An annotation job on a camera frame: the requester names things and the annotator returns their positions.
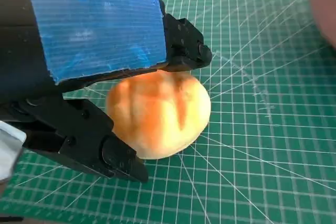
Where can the green cutting mat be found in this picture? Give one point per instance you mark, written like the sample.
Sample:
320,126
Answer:
262,155

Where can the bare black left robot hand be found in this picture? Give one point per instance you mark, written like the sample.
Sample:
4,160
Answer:
92,30

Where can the pink bowl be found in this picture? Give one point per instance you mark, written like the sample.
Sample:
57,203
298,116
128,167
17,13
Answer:
325,6

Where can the round toy bread bun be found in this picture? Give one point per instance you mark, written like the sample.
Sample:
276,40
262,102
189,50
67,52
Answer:
162,119

